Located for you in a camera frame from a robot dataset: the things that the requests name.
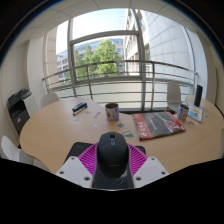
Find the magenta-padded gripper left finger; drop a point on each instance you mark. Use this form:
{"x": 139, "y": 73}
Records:
{"x": 75, "y": 170}

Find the metal balcony railing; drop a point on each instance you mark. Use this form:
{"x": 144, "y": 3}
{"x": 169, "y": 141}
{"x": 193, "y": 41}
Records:
{"x": 152, "y": 86}

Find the red and dark magazine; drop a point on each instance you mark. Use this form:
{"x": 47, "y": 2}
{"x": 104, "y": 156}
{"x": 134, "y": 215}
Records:
{"x": 156, "y": 125}

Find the black and white printer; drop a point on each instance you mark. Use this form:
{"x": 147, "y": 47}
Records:
{"x": 18, "y": 113}

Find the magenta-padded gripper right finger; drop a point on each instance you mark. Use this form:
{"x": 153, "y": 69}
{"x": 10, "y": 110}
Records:
{"x": 148, "y": 170}

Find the black computer mouse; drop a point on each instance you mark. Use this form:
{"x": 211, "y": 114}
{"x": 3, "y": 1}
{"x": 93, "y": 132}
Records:
{"x": 111, "y": 156}

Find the grey building facade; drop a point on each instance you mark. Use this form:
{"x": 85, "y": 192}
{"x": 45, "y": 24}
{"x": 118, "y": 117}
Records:
{"x": 166, "y": 40}

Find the green trees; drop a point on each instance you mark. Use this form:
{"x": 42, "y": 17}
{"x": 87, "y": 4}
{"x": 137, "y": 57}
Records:
{"x": 105, "y": 55}

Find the small printed card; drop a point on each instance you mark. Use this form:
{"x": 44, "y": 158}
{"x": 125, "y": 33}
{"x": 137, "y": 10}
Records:
{"x": 128, "y": 134}
{"x": 120, "y": 125}

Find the black cylinder speaker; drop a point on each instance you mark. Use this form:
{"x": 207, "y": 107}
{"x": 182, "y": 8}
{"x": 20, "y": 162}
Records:
{"x": 198, "y": 96}

